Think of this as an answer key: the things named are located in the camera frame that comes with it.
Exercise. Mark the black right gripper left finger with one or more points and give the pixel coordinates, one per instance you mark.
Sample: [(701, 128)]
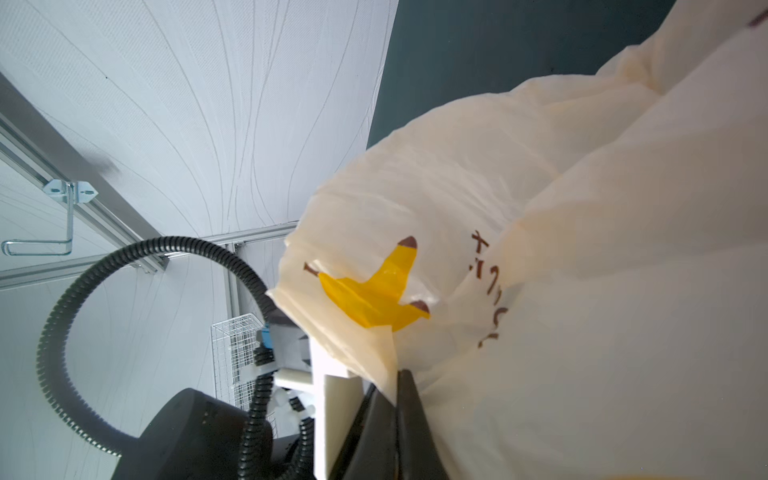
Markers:
[(369, 451)]

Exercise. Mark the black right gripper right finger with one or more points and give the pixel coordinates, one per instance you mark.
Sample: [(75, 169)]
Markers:
[(417, 452)]

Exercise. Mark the cream banana-print plastic bag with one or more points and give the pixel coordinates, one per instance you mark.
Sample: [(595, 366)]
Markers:
[(574, 271)]

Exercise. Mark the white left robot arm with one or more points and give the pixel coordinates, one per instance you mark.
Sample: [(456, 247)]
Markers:
[(196, 436)]

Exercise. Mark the metal U-bolt hook left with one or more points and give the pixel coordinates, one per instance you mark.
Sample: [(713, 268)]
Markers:
[(42, 222)]

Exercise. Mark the aluminium top crossbar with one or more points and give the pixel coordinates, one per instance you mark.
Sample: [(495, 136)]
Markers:
[(33, 153)]

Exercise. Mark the white wire basket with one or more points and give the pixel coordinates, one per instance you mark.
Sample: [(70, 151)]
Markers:
[(234, 342)]

